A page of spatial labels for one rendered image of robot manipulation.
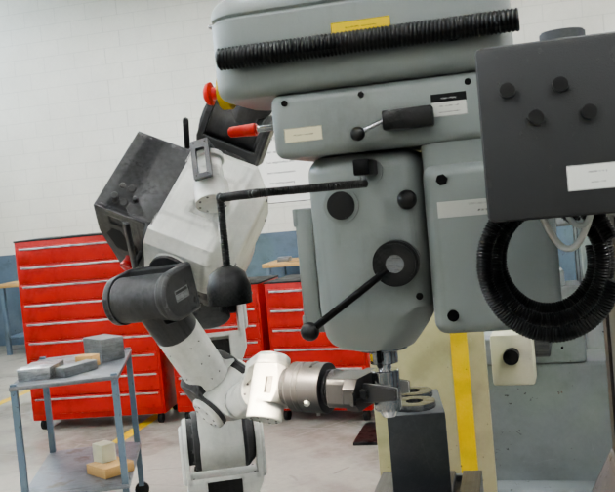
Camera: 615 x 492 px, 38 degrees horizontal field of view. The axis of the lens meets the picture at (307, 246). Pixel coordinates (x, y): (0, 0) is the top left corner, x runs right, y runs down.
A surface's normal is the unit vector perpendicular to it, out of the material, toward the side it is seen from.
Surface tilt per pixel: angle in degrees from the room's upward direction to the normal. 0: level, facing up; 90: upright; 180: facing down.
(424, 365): 90
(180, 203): 58
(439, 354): 90
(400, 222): 90
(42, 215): 90
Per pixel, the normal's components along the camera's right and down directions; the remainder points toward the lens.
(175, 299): 0.89, -0.11
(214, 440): 0.13, -0.12
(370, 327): -0.16, 0.52
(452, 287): -0.22, 0.07
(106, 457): 0.69, -0.03
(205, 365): 0.68, 0.20
